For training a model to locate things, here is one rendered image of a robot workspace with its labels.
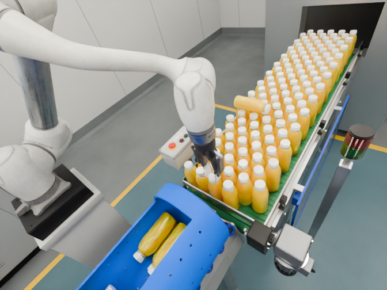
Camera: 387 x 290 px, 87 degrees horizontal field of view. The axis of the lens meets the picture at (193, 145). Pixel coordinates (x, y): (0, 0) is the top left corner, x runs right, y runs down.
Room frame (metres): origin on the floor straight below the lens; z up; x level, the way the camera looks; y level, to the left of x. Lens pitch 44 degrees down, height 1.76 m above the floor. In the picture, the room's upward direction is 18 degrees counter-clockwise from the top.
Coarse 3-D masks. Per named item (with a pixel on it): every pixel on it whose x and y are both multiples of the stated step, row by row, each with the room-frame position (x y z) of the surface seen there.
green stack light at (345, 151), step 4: (344, 144) 0.36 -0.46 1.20; (340, 148) 0.37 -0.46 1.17; (344, 148) 0.35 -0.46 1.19; (348, 148) 0.34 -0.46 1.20; (352, 148) 0.34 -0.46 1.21; (340, 152) 0.36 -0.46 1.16; (344, 152) 0.35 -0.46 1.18; (348, 152) 0.34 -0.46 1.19; (352, 152) 0.33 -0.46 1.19; (356, 152) 0.33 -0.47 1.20; (360, 152) 0.32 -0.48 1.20; (364, 152) 0.32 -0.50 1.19; (344, 156) 0.35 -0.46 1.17; (348, 156) 0.34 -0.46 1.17; (352, 156) 0.33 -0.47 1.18; (356, 156) 0.32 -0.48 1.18; (360, 156) 0.32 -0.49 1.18
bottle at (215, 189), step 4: (208, 180) 0.49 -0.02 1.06; (220, 180) 0.48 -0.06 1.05; (208, 184) 0.48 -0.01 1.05; (212, 184) 0.47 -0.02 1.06; (216, 184) 0.47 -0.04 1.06; (220, 184) 0.47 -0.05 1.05; (208, 188) 0.48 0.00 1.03; (212, 188) 0.46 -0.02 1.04; (216, 188) 0.46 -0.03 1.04; (220, 188) 0.46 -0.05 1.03; (212, 192) 0.46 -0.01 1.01; (216, 192) 0.46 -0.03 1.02; (220, 192) 0.46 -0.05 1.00; (216, 196) 0.46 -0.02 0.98; (220, 196) 0.46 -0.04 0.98; (220, 200) 0.46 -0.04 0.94
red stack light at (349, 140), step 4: (348, 132) 0.37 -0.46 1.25; (348, 136) 0.36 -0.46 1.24; (352, 136) 0.35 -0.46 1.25; (344, 140) 0.37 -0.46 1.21; (348, 140) 0.35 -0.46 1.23; (352, 140) 0.34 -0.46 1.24; (356, 140) 0.34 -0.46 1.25; (360, 140) 0.33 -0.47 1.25; (364, 140) 0.33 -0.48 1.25; (368, 140) 0.32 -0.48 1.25; (348, 144) 0.35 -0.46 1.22; (352, 144) 0.34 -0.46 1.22; (356, 144) 0.33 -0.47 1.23; (360, 144) 0.33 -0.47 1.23; (364, 144) 0.32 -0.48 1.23; (368, 144) 0.32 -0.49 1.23; (356, 148) 0.33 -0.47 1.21; (360, 148) 0.32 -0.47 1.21; (364, 148) 0.32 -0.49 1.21
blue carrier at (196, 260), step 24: (168, 192) 0.38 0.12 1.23; (144, 216) 0.39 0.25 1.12; (192, 216) 0.28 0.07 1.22; (216, 216) 0.28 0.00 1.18; (120, 240) 0.33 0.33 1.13; (192, 240) 0.23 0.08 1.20; (216, 240) 0.23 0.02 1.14; (120, 264) 0.28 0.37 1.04; (144, 264) 0.28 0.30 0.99; (168, 264) 0.18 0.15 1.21; (192, 264) 0.18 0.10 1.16; (96, 288) 0.23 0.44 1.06; (120, 288) 0.23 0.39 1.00; (144, 288) 0.15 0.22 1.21; (168, 288) 0.14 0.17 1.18; (192, 288) 0.14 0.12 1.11
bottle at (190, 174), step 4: (192, 168) 0.58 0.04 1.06; (196, 168) 0.59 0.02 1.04; (184, 172) 0.59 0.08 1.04; (188, 172) 0.57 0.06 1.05; (192, 172) 0.57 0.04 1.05; (188, 176) 0.57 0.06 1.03; (192, 176) 0.56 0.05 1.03; (188, 180) 0.57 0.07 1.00; (192, 180) 0.56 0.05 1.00; (192, 184) 0.56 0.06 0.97; (196, 184) 0.56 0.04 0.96
